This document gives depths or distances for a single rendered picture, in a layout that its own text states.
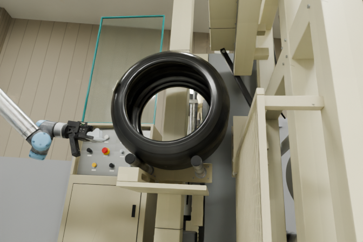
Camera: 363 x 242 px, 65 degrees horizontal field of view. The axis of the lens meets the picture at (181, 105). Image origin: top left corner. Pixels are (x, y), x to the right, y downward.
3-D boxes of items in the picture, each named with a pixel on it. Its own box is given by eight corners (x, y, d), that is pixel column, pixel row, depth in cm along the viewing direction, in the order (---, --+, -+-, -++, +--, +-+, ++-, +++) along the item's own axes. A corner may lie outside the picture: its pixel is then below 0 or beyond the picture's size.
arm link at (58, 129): (51, 135, 135) (60, 139, 142) (60, 136, 134) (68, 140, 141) (56, 120, 137) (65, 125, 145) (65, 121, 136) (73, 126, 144)
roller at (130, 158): (143, 168, 152) (150, 164, 152) (146, 176, 150) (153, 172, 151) (122, 155, 120) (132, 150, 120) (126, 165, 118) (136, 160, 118)
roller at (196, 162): (195, 175, 147) (197, 167, 149) (203, 177, 146) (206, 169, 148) (189, 165, 115) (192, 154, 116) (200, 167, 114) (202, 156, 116)
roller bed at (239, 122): (232, 177, 159) (231, 126, 170) (258, 178, 157) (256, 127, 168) (233, 172, 141) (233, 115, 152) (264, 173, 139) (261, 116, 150)
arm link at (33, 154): (27, 154, 126) (37, 131, 131) (27, 157, 136) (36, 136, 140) (45, 159, 129) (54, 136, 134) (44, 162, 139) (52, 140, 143)
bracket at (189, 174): (138, 179, 153) (140, 161, 156) (212, 183, 147) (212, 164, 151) (136, 179, 149) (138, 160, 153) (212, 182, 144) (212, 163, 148)
